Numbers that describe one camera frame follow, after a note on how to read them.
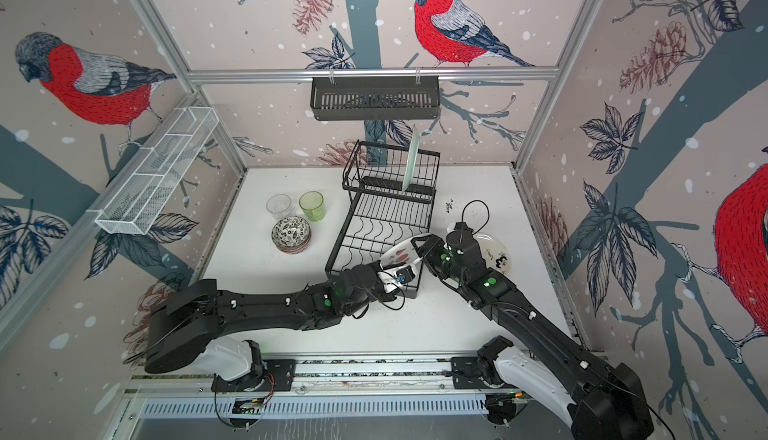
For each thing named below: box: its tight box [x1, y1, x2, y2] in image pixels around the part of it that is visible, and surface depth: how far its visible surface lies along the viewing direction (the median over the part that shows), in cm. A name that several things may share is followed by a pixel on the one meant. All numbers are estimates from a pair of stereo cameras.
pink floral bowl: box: [271, 216, 312, 250], surface depth 97 cm
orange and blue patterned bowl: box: [275, 242, 311, 255], surface depth 94 cm
